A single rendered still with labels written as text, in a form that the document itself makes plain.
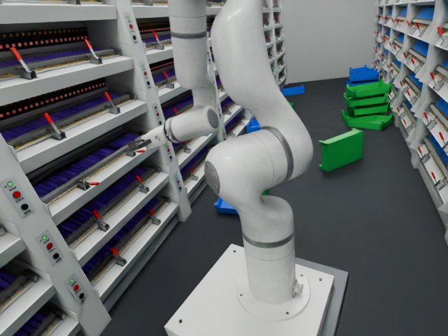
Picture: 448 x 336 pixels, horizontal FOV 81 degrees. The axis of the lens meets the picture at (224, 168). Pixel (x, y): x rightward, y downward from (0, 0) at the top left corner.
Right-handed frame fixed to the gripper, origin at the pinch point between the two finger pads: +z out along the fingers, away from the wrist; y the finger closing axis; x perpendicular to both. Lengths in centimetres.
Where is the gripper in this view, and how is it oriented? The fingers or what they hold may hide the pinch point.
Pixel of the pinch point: (139, 141)
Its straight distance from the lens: 99.7
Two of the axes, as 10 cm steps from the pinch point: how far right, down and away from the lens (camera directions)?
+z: -8.6, 1.6, 4.9
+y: 3.6, -4.8, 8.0
